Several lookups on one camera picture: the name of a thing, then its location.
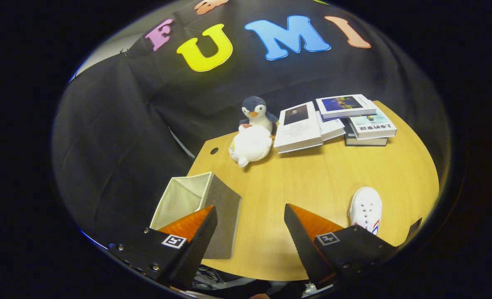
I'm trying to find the white plush toy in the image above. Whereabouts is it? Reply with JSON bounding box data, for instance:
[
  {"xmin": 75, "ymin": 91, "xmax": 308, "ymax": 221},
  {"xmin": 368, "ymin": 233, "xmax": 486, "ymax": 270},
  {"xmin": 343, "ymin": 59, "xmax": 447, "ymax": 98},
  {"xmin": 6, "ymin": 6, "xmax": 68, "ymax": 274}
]
[{"xmin": 229, "ymin": 125, "xmax": 273, "ymax": 168}]

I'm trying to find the book with pale green cover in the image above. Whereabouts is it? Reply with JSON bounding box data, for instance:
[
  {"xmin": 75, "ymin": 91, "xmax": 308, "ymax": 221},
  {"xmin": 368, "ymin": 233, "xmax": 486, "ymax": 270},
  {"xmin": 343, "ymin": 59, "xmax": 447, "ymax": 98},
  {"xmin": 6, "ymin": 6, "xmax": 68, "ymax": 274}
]
[{"xmin": 348, "ymin": 102, "xmax": 397, "ymax": 140}]

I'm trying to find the penguin plush toy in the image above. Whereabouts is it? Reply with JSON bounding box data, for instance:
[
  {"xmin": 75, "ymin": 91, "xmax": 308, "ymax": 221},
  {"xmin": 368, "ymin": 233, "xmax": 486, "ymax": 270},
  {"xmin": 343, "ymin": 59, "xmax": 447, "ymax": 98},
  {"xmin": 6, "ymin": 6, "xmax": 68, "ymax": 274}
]
[{"xmin": 239, "ymin": 96, "xmax": 280, "ymax": 135}]

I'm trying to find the grey fabric storage box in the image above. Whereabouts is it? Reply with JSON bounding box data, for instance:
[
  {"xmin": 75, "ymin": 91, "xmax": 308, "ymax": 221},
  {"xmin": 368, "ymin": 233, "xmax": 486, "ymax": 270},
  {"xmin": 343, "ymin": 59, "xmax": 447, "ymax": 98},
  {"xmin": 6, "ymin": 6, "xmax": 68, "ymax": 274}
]
[{"xmin": 150, "ymin": 172, "xmax": 242, "ymax": 260}]

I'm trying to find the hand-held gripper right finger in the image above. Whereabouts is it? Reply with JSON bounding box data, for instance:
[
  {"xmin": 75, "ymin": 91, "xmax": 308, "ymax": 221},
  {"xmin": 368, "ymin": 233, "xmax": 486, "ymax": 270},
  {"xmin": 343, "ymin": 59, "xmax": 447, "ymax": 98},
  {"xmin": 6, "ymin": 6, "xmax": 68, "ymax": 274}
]
[{"xmin": 284, "ymin": 203, "xmax": 398, "ymax": 285}]

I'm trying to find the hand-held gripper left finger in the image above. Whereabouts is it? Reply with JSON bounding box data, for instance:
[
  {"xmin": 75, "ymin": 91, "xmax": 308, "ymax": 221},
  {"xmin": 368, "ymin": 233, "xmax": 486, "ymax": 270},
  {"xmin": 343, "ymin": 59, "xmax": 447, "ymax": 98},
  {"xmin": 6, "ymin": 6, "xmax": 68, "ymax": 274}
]
[{"xmin": 107, "ymin": 205, "xmax": 219, "ymax": 290}]

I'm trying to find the book with blue picture cover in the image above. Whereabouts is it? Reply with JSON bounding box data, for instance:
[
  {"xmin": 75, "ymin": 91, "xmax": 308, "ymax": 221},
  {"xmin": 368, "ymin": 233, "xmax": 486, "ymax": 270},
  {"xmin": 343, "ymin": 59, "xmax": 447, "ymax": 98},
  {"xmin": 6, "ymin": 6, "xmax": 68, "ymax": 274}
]
[{"xmin": 315, "ymin": 94, "xmax": 378, "ymax": 120}]

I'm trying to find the white canvas shoe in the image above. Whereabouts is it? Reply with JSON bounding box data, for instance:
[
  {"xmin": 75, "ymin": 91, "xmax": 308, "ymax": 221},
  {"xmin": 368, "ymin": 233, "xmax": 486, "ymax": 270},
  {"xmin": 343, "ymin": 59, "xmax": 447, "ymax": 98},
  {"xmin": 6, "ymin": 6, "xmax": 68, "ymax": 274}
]
[{"xmin": 348, "ymin": 187, "xmax": 383, "ymax": 236}]

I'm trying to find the plain white book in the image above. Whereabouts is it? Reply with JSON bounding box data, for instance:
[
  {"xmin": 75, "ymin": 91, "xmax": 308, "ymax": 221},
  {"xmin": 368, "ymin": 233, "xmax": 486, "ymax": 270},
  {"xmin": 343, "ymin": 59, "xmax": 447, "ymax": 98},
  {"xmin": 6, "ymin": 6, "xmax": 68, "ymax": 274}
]
[{"xmin": 317, "ymin": 111, "xmax": 346, "ymax": 142}]

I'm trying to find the dark grey book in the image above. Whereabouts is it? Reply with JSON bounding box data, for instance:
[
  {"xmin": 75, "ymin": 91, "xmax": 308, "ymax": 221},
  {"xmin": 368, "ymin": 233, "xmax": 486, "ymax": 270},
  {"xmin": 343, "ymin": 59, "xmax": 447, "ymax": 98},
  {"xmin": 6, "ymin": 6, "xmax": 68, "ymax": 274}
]
[{"xmin": 344, "ymin": 120, "xmax": 389, "ymax": 147}]

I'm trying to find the white book with portrait cover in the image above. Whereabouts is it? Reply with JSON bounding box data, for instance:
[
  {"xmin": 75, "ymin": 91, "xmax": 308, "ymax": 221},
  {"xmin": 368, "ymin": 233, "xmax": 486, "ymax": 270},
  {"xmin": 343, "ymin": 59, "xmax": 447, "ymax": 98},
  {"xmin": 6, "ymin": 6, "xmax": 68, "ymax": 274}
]
[{"xmin": 273, "ymin": 101, "xmax": 325, "ymax": 154}]

